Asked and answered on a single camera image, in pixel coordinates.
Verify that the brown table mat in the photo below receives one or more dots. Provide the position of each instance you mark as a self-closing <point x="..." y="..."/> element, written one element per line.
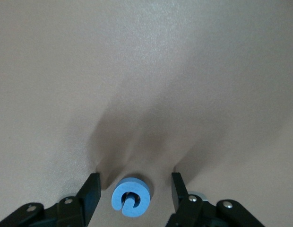
<point x="66" y="71"/>

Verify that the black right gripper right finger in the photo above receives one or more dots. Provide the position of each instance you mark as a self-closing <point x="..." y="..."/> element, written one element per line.
<point x="182" y="203"/>

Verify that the blue foam uppercase C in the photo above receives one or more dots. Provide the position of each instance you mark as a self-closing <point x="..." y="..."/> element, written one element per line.
<point x="117" y="198"/>

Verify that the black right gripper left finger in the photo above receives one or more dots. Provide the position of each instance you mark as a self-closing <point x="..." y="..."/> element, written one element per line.
<point x="85" y="203"/>

